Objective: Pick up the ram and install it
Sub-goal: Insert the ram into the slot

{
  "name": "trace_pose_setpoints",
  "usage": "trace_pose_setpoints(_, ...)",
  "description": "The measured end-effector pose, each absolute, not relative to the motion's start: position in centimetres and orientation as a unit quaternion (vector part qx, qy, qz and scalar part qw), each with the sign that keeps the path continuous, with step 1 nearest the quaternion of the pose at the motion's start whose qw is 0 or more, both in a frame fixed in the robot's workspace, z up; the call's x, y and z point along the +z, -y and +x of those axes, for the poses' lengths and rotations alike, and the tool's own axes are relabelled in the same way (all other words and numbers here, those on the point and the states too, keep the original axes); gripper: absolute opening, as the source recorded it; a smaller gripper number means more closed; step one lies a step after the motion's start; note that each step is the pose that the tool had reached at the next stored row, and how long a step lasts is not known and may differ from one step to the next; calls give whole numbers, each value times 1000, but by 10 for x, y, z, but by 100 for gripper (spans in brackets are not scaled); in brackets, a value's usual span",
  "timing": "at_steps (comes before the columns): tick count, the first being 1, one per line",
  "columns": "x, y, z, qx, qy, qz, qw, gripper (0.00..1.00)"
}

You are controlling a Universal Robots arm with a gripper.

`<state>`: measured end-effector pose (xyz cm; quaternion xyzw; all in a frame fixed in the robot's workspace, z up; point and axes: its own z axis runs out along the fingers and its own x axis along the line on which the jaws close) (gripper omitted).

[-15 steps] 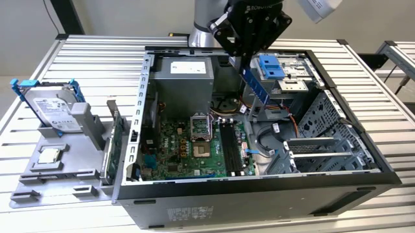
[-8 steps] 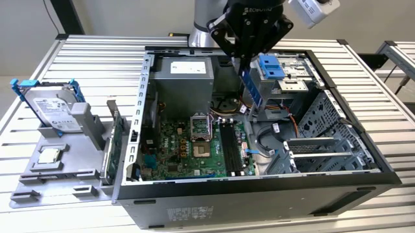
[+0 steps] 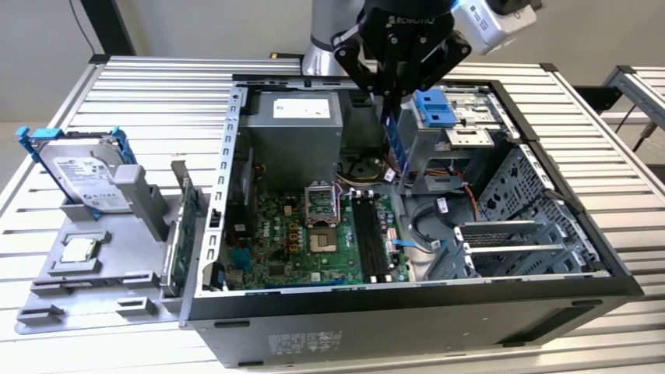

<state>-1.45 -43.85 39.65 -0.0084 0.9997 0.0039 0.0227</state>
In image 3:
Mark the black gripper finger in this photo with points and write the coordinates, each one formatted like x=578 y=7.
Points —
x=446 y=58
x=353 y=58

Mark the dark RAM stick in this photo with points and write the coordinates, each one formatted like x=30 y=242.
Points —
x=93 y=287
x=396 y=140

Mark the black RAM slot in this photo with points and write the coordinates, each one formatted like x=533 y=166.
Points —
x=365 y=237
x=378 y=237

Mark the blue plastic disk carrier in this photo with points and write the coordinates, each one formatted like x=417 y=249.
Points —
x=434 y=117

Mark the grey metal disk bay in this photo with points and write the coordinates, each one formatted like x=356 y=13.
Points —
x=430 y=152

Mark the grey power supply unit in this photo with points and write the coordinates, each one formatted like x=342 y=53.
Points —
x=290 y=144

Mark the metal slat side table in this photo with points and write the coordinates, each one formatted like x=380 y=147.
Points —
x=644 y=89

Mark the silver expansion slot cover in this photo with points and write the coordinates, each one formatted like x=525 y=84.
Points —
x=493 y=224
x=514 y=248

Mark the CPU socket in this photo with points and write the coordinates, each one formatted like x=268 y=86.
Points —
x=325 y=240

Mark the green motherboard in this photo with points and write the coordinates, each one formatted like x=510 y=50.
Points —
x=274 y=241

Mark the green graphics card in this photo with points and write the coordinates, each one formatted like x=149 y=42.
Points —
x=185 y=222

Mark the blue expansion slot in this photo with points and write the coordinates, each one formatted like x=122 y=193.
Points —
x=301 y=283

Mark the hard disk in blue carrier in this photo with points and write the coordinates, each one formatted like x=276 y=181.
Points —
x=77 y=171

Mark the grey parts rack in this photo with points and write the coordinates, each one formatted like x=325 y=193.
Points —
x=134 y=257

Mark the black open PC case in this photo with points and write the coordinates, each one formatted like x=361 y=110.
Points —
x=416 y=323

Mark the silver CPU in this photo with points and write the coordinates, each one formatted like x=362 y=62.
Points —
x=77 y=249

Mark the black table bracket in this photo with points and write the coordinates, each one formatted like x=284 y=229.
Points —
x=597 y=97

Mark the black metal frame post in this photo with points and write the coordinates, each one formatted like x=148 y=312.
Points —
x=110 y=27

